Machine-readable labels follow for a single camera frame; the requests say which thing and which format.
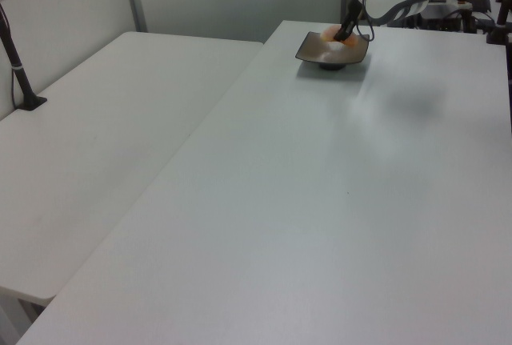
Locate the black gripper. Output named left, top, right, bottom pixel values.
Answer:
left=334, top=0, right=364, bottom=42

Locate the orange bread roll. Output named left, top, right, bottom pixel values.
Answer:
left=321, top=26, right=358, bottom=48

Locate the dark background equipment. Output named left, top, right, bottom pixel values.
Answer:
left=402, top=0, right=494, bottom=34

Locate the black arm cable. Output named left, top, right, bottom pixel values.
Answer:
left=355, top=6, right=376, bottom=42

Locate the square brown ceramic plate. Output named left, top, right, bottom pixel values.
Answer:
left=294, top=30, right=371, bottom=73

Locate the black clamp stand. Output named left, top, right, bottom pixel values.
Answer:
left=485, top=0, right=512, bottom=46

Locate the black pole with base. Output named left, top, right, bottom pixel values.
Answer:
left=0, top=2, right=48, bottom=112

